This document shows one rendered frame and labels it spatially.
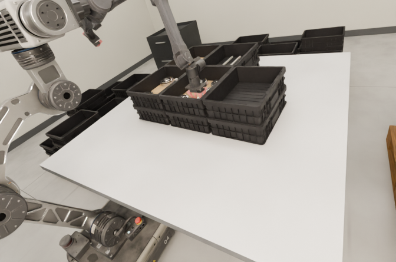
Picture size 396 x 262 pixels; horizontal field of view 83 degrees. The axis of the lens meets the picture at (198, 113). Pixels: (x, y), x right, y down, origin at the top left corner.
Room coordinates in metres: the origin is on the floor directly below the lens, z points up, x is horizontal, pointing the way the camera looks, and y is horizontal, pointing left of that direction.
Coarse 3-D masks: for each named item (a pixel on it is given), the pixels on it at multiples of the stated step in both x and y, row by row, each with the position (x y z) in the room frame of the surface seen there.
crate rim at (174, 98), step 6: (210, 66) 1.37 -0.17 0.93; (216, 66) 1.34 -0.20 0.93; (222, 66) 1.31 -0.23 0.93; (228, 66) 1.28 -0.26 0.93; (228, 72) 1.19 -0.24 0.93; (180, 78) 1.31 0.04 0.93; (222, 78) 1.14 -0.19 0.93; (174, 84) 1.26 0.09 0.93; (216, 84) 1.08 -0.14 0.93; (210, 90) 1.04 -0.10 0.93; (162, 96) 1.14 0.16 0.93; (168, 96) 1.11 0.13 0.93; (174, 96) 1.09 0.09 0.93; (204, 96) 0.99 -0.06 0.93; (186, 102) 1.03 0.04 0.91; (192, 102) 1.00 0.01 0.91; (198, 102) 0.97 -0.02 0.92
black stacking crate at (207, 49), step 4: (192, 48) 1.92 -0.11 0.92; (196, 48) 1.91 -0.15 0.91; (200, 48) 1.89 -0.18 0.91; (204, 48) 1.86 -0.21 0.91; (208, 48) 1.83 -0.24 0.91; (212, 48) 1.81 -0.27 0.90; (192, 52) 1.91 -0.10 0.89; (196, 52) 1.92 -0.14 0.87; (200, 52) 1.89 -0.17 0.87; (204, 52) 1.86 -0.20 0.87; (208, 52) 1.84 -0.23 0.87; (192, 56) 1.90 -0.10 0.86; (196, 56) 1.93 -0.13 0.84; (200, 56) 1.90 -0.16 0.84; (204, 56) 1.87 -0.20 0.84; (168, 64) 1.68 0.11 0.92; (172, 64) 1.71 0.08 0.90
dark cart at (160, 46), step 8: (184, 24) 3.43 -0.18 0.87; (192, 24) 3.22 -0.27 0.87; (160, 32) 3.35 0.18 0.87; (184, 32) 3.04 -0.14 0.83; (192, 32) 3.18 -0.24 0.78; (152, 40) 3.07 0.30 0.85; (160, 40) 2.98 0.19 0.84; (168, 40) 2.91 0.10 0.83; (184, 40) 3.01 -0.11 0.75; (192, 40) 3.15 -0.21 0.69; (200, 40) 3.31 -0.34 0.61; (152, 48) 3.10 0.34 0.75; (160, 48) 3.01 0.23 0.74; (168, 48) 2.93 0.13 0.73; (160, 56) 3.04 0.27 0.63; (168, 56) 2.96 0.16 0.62; (160, 64) 3.07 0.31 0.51
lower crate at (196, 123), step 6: (168, 114) 1.14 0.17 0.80; (174, 114) 1.11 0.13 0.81; (180, 114) 1.07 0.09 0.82; (174, 120) 1.13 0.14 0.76; (180, 120) 1.10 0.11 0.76; (186, 120) 1.07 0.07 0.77; (192, 120) 1.04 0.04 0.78; (198, 120) 1.00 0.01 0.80; (204, 120) 0.97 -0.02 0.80; (174, 126) 1.14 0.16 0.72; (180, 126) 1.11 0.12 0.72; (186, 126) 1.08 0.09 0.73; (192, 126) 1.05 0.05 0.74; (198, 126) 1.01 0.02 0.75; (204, 126) 0.98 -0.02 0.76; (204, 132) 0.99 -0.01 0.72; (210, 132) 0.97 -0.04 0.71
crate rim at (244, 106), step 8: (280, 72) 1.01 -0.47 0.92; (224, 80) 1.12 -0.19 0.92; (272, 88) 0.88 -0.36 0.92; (208, 96) 0.99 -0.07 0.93; (264, 96) 0.83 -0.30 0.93; (208, 104) 0.93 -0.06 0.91; (216, 104) 0.90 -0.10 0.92; (224, 104) 0.87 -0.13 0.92; (232, 104) 0.84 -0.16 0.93; (240, 104) 0.82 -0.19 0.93; (248, 104) 0.80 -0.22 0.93; (264, 104) 0.80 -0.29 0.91
